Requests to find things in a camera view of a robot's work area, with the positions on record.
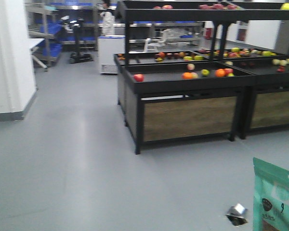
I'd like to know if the red apple front left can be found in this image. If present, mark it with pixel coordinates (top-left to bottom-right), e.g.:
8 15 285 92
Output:
133 74 144 82

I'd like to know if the teal goji berry bag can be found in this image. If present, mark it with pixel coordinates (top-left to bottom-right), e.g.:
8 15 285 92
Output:
252 157 289 231

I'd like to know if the white chest freezer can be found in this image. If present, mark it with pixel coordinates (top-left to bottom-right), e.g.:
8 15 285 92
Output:
97 35 125 74

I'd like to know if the black fruit display stand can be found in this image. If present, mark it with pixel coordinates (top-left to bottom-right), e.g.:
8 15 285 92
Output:
113 0 289 155

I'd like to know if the orange fruit front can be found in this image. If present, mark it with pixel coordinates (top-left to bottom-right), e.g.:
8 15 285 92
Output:
182 72 193 79

